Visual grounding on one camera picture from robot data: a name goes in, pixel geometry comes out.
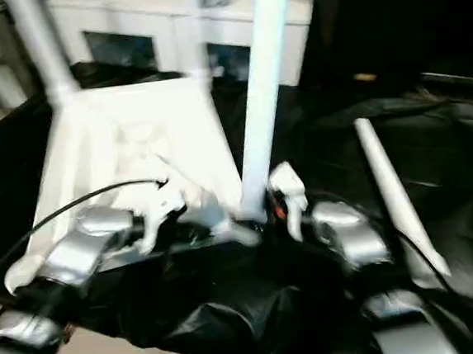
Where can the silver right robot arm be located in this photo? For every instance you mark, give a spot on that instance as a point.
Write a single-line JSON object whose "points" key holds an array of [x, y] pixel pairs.
{"points": [[358, 241]]}

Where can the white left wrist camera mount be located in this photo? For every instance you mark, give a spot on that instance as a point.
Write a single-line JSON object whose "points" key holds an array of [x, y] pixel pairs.
{"points": [[156, 209]]}

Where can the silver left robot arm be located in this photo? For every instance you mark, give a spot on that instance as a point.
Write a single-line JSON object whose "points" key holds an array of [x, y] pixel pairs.
{"points": [[81, 248]]}

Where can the white plastic table top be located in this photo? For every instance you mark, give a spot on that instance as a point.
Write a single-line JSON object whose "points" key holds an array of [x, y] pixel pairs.
{"points": [[91, 127]]}

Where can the white glass-door sideboard cabinet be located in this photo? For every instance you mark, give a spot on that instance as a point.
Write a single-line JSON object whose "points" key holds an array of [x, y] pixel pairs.
{"points": [[123, 17]]}

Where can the black work mat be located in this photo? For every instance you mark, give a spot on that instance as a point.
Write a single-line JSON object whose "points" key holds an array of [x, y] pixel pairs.
{"points": [[445, 146]]}

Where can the small tan label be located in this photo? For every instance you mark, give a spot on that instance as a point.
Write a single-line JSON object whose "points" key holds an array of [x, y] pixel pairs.
{"points": [[365, 77]]}

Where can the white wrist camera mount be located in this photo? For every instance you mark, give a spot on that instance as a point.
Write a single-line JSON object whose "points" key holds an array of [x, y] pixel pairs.
{"points": [[286, 181], [156, 209]]}

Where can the white plastic table leg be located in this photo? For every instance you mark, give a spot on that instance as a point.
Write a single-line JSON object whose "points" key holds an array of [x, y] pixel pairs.
{"points": [[203, 64], [380, 164], [265, 79], [38, 45]]}

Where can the black backdrop cloth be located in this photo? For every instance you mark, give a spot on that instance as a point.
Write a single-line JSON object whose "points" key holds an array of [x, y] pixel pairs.
{"points": [[405, 17]]}

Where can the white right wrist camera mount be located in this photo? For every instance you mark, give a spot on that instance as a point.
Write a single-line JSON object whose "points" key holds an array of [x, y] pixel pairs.
{"points": [[286, 181]]}

